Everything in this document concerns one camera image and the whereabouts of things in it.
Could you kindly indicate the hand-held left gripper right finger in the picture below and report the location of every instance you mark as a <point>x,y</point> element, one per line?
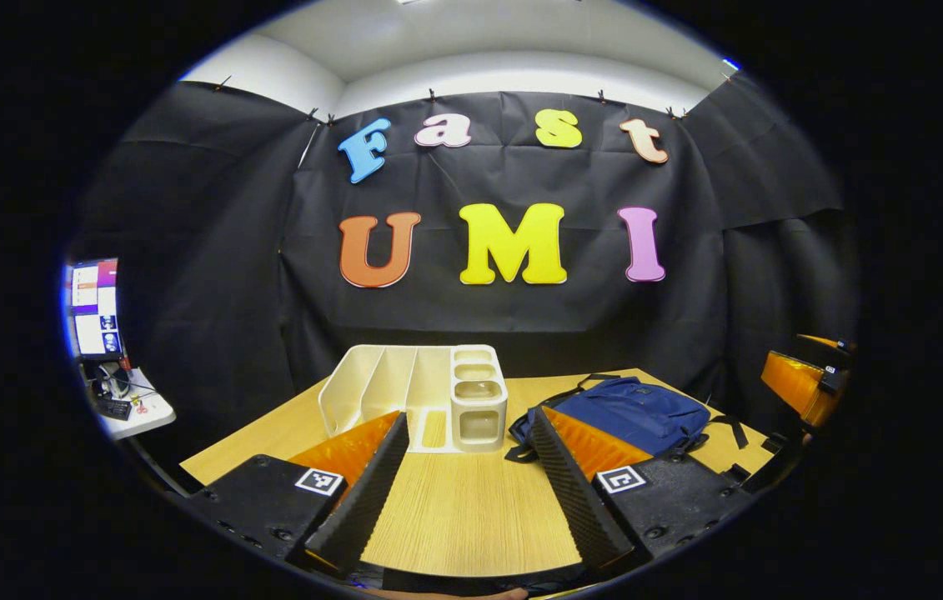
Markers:
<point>571,492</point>

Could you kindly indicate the red scissors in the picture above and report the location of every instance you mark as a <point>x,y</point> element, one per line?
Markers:
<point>140,407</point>

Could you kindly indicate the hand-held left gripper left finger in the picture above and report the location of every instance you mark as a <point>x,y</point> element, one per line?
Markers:
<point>363,500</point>

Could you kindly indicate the blue schoolbag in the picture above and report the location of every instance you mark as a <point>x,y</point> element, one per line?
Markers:
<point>638,412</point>

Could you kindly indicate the cream plastic bookshelf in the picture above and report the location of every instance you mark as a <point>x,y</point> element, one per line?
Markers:
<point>479,400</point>

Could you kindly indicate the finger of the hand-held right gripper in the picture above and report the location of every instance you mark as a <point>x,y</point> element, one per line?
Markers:
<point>800,387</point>
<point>825,342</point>

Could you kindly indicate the black keyboard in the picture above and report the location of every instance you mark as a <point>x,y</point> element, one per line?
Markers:
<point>114,408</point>

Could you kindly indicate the black backdrop cloth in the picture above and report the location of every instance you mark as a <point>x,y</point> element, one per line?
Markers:
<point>229,250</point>

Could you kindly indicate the computer monitor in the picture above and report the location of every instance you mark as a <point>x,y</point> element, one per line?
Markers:
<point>96,308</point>

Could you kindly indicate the white side table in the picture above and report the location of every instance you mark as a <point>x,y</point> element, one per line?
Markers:
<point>150,412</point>

